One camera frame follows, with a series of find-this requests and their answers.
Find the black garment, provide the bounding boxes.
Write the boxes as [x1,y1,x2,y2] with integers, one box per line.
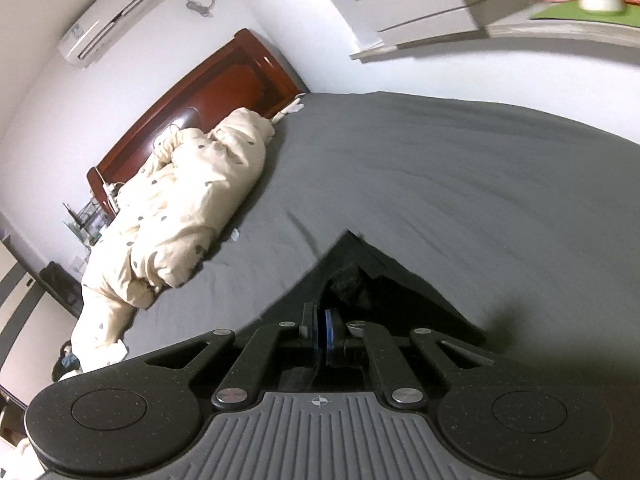
[238,231,486,392]

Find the beige patterned duvet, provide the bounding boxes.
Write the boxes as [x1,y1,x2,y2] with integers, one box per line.
[70,107,274,372]

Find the grey bed sheet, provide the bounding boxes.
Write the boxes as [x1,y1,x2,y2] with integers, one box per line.
[125,92,639,412]

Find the dark red wooden headboard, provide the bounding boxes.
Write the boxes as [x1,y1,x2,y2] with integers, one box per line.
[87,28,306,219]

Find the white drawer cabinet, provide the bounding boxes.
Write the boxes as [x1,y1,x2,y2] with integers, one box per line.
[299,0,532,61]

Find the black bag by wall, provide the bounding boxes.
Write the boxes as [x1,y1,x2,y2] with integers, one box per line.
[39,261,84,318]

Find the white wall air conditioner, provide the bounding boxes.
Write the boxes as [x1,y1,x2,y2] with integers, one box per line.
[58,0,160,68]

